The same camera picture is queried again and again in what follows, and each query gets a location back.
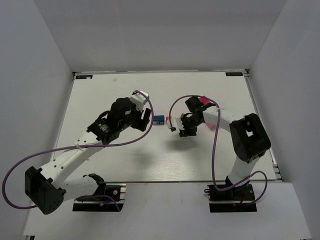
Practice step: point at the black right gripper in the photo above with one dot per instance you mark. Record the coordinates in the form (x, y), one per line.
(186, 126)

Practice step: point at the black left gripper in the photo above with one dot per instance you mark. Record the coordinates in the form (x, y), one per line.
(144, 119)

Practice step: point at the dark blue wood block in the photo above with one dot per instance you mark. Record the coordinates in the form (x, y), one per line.
(159, 118)

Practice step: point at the pink plastic box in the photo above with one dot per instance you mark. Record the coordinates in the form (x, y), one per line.
(210, 119)

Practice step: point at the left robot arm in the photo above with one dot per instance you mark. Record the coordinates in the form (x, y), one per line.
(48, 186)

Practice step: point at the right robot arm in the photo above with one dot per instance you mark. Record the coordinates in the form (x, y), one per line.
(249, 139)

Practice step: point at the right blue table label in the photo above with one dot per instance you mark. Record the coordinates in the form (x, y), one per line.
(234, 74)

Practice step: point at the blue table label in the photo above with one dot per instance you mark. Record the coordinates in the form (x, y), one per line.
(83, 77)
(234, 74)

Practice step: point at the left blue table label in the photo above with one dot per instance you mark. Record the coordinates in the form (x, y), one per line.
(83, 77)

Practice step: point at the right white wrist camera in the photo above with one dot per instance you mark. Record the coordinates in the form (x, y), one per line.
(175, 123)

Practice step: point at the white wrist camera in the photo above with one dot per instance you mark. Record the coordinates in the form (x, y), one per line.
(139, 98)
(175, 123)

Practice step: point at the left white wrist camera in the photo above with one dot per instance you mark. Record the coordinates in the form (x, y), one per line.
(139, 98)

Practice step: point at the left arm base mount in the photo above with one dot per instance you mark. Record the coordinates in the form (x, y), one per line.
(108, 197)

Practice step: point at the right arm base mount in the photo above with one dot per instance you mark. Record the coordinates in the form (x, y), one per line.
(236, 200)

